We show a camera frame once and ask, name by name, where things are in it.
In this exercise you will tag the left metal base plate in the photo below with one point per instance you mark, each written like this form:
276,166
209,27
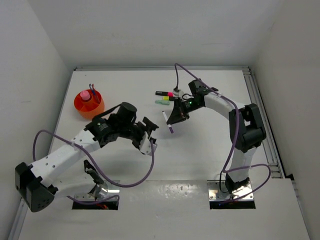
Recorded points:
110,190

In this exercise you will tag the left aluminium table rail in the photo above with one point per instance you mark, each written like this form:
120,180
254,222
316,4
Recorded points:
18,221

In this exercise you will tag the white pen purple cap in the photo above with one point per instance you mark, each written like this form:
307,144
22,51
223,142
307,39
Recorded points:
166,120

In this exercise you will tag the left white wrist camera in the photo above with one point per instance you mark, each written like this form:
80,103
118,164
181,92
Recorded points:
145,147

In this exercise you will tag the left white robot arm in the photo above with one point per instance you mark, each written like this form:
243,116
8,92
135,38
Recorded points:
71,171

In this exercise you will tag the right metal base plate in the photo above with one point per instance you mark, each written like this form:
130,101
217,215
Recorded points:
218,192

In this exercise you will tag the black yellow highlighter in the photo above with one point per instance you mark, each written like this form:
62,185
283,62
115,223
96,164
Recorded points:
169,98

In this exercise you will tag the orange round organizer container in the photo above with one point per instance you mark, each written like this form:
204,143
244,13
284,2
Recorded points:
91,107

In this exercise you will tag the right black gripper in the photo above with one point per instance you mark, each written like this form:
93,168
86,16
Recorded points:
179,113

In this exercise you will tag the right aluminium table rail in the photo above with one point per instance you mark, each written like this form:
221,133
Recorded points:
269,145

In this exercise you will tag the pink glue stick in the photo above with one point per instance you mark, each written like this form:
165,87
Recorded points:
85,95

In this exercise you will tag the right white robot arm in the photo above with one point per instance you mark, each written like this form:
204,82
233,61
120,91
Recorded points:
246,127

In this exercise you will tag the aluminium table rail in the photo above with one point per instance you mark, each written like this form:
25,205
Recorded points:
18,221
269,145

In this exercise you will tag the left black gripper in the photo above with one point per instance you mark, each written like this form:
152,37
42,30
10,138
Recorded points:
144,128

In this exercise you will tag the metal base plate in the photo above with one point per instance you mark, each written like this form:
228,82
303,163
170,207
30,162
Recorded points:
218,192
110,190

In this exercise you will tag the pale green highlighter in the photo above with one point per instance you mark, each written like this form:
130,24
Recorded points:
162,102

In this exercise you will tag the blue ballpoint pen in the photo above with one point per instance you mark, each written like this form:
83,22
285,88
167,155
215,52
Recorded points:
96,96

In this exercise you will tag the black pink highlighter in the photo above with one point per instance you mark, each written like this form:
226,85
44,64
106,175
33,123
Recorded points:
164,93

